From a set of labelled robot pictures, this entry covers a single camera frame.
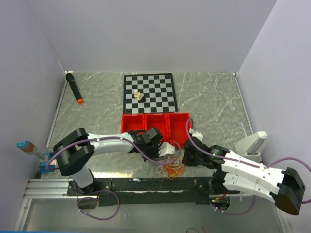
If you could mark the black white chessboard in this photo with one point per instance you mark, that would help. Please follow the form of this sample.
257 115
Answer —
158 89

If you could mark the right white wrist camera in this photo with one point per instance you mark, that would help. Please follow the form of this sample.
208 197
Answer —
196 134

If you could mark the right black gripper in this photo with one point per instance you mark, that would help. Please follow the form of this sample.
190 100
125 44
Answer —
186 161

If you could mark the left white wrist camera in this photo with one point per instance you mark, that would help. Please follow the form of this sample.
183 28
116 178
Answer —
166 149

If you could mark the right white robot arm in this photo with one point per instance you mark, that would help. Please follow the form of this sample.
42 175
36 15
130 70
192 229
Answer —
283 187

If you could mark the black marker orange cap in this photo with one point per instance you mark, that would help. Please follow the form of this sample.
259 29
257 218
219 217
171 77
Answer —
71 81

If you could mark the blue brown toy block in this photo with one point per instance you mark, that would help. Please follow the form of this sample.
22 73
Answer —
30 149

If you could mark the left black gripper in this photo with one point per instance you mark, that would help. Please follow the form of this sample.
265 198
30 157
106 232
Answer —
156 154

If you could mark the blue lego bricks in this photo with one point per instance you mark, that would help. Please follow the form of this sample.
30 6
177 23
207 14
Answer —
48 153

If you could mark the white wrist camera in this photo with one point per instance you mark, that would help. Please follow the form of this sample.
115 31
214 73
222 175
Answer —
196 134
166 149

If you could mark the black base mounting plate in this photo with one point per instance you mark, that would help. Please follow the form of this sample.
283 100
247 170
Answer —
151 190

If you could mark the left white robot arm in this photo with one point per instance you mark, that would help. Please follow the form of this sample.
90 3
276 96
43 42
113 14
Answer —
73 152

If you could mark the cream chess piece short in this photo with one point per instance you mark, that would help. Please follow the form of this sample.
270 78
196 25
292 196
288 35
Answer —
139 96

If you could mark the white grey stand device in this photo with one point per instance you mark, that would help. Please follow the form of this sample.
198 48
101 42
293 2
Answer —
252 146

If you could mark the red three-compartment bin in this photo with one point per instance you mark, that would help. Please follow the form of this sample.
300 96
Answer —
171 125

